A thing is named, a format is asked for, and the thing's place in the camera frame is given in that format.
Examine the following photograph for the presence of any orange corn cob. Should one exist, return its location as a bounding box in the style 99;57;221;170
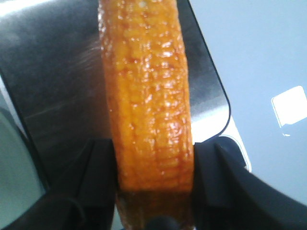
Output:
98;0;194;230

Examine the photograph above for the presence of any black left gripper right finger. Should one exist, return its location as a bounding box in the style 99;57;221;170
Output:
192;139;307;230

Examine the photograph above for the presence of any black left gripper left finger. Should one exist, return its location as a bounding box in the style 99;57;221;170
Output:
5;139;117;230

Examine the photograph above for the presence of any black silver kitchen scale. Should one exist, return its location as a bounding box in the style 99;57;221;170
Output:
0;0;239;201

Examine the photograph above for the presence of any light green plate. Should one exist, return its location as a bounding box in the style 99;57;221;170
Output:
0;107;47;221

